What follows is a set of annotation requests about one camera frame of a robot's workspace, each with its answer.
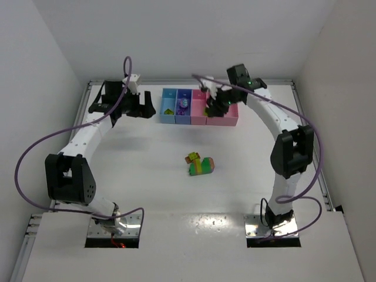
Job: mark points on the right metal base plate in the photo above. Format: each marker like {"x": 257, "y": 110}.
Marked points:
{"x": 255, "y": 229}

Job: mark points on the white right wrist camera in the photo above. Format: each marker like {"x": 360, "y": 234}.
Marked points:
{"x": 212, "y": 88}

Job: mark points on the large pink bin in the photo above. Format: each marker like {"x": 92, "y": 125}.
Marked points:
{"x": 230, "y": 119}

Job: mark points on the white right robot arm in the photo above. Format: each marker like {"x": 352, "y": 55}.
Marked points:
{"x": 293, "y": 148}

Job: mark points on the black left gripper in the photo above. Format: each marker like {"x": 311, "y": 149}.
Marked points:
{"x": 135, "y": 105}

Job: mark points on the orange and yellow lego piece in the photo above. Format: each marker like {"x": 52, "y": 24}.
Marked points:
{"x": 191, "y": 157}

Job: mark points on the metal base plate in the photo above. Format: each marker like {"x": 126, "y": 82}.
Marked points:
{"x": 129, "y": 226}
{"x": 255, "y": 229}

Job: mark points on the green striped lego stack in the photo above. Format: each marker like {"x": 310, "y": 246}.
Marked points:
{"x": 201, "y": 167}

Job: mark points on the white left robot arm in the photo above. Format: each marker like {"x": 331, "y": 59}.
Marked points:
{"x": 68, "y": 175}

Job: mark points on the small pink bin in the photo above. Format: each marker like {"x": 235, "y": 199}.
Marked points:
{"x": 198, "y": 105}

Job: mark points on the dark blue bin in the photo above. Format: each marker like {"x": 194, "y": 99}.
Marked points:
{"x": 183, "y": 93}

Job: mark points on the light blue bin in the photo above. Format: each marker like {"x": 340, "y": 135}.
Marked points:
{"x": 168, "y": 102}

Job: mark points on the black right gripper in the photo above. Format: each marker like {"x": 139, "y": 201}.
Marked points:
{"x": 217, "y": 103}

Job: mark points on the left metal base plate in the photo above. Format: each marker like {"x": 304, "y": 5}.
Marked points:
{"x": 129, "y": 226}

